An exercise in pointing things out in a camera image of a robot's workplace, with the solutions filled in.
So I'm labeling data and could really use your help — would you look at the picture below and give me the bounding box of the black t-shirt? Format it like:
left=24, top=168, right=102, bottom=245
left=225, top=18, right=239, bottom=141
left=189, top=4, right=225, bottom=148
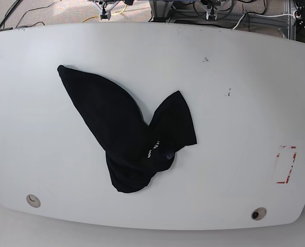
left=57, top=65, right=197, bottom=193

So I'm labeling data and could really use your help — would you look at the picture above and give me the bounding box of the red tape rectangle marking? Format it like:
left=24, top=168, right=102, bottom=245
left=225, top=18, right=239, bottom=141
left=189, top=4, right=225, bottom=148
left=273, top=146, right=297, bottom=184

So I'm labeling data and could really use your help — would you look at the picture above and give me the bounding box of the table grommet hole right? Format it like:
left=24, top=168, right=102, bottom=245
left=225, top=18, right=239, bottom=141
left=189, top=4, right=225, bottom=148
left=251, top=207, right=267, bottom=221

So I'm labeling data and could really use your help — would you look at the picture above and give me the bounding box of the white table grommet left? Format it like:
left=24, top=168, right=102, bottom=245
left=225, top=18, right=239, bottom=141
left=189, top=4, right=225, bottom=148
left=26, top=195, right=41, bottom=208

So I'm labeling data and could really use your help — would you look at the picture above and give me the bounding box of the aluminium frame rail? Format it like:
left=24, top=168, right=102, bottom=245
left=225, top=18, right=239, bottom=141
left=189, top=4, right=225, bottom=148
left=149, top=1, right=297, bottom=41

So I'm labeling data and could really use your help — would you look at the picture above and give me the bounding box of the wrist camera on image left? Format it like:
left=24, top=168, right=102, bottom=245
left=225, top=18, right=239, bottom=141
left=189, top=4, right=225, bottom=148
left=99, top=8, right=111, bottom=20

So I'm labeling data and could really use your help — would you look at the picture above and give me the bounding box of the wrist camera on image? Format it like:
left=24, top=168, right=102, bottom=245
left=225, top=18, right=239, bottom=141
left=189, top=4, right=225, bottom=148
left=206, top=7, right=217, bottom=21
left=99, top=8, right=111, bottom=20

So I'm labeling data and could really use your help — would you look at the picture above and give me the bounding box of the yellow cable on floor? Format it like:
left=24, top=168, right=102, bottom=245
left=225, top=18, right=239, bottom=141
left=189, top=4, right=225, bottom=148
left=82, top=4, right=129, bottom=23

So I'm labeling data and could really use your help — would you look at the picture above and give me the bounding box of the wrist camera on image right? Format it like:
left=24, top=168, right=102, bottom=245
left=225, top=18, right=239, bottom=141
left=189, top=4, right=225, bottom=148
left=206, top=7, right=217, bottom=21

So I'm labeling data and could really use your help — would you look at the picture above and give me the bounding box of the white cable on floor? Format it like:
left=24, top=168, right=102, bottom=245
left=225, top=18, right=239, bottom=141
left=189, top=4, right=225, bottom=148
left=231, top=12, right=295, bottom=30

